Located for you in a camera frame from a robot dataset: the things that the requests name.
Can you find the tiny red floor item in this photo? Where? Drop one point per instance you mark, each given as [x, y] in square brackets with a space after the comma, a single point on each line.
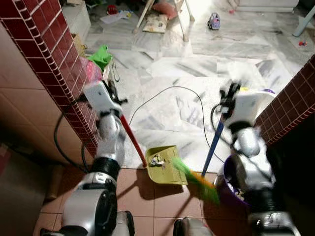
[302, 44]

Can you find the pink plastic bag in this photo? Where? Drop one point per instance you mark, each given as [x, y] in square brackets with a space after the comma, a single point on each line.
[93, 73]

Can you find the robot right leg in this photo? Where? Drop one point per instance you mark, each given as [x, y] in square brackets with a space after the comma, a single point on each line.
[193, 227]

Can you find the brown cardboard box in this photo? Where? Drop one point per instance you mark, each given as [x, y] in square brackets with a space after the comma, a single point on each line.
[78, 44]

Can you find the small debris pile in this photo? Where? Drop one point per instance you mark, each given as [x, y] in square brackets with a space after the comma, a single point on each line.
[157, 160]

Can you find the white plastic basin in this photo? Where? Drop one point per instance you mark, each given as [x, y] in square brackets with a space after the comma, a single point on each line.
[268, 98]

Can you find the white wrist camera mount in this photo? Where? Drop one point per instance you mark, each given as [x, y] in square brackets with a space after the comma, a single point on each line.
[245, 109]
[101, 97]

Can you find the robot left leg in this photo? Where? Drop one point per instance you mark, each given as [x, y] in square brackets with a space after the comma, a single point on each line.
[125, 223]

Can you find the white low furniture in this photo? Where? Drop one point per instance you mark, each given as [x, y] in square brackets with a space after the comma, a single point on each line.
[266, 5]

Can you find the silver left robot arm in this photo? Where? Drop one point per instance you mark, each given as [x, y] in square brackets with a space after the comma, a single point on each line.
[109, 135]

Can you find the white paper sheets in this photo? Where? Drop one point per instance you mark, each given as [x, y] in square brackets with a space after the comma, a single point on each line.
[115, 17]

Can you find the robot leg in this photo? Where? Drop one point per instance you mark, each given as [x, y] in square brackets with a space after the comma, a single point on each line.
[125, 223]
[193, 227]

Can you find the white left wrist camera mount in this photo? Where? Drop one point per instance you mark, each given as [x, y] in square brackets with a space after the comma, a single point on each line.
[101, 97]

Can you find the green plastic bag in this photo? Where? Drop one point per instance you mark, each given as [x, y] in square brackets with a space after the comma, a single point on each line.
[101, 57]

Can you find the red ball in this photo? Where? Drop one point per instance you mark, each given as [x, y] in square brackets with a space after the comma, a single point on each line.
[112, 9]

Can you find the white cabinet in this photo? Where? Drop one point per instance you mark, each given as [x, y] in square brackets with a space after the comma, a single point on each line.
[78, 19]

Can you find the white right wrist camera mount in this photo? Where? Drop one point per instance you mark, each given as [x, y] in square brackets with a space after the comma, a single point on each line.
[245, 109]

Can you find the wooden stool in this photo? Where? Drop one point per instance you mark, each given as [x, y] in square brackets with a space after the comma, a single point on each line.
[184, 24]

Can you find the purple plastic bucket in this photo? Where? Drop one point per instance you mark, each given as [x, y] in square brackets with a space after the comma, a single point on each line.
[227, 189]

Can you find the pale blue furniture leg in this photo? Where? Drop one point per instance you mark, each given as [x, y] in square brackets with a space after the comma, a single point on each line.
[304, 22]

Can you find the small purple toy bag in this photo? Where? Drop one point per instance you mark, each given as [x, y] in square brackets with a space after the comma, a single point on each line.
[214, 21]

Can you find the pink pillow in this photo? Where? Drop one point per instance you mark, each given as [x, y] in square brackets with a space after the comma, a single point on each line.
[165, 9]

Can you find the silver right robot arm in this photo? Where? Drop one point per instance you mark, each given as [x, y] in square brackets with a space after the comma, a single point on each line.
[248, 147]

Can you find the patterned beige cushion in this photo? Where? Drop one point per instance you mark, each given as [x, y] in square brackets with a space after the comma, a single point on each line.
[155, 23]

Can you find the small purple item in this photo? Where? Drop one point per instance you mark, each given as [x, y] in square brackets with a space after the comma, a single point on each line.
[268, 91]

